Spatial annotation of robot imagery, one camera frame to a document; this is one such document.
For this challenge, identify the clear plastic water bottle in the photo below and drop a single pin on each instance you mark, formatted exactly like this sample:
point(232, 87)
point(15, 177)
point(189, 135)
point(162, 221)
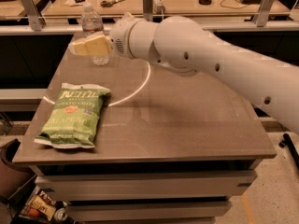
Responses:
point(91, 22)

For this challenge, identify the middle metal bracket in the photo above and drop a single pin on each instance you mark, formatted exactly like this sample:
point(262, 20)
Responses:
point(148, 9)

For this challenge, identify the left metal bracket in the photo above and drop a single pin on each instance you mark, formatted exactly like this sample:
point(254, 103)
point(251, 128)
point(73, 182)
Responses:
point(36, 21)

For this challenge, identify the upper grey drawer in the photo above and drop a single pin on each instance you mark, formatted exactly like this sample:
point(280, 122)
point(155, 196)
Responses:
point(146, 186)

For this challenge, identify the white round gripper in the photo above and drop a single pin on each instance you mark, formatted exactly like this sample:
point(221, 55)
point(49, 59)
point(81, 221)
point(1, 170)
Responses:
point(119, 38)

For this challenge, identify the metal bracket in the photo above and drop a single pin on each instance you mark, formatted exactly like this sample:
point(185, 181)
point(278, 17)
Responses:
point(261, 18)
point(36, 21)
point(148, 9)

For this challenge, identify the grey drawer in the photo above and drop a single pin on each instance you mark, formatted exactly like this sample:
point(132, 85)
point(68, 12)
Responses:
point(146, 186)
point(148, 211)

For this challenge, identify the snack box on floor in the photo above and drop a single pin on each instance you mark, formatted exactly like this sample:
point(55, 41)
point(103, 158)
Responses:
point(41, 207)

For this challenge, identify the black handled scissors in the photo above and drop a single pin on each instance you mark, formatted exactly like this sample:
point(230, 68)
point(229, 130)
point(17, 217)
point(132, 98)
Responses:
point(110, 3)

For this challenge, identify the green jalapeno chips bag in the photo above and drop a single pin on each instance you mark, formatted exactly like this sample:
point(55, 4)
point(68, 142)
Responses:
point(74, 118)

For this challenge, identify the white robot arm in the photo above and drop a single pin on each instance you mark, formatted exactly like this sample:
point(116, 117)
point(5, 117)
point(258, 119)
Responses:
point(182, 46)

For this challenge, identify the black pole on floor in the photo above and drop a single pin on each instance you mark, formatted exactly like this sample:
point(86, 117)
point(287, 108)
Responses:
point(287, 142)

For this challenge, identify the lower grey drawer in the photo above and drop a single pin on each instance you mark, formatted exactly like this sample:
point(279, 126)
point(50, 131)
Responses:
point(148, 211)

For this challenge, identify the right metal bracket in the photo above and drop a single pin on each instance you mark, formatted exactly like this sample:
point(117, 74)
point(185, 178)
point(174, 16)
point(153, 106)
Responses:
point(261, 18)

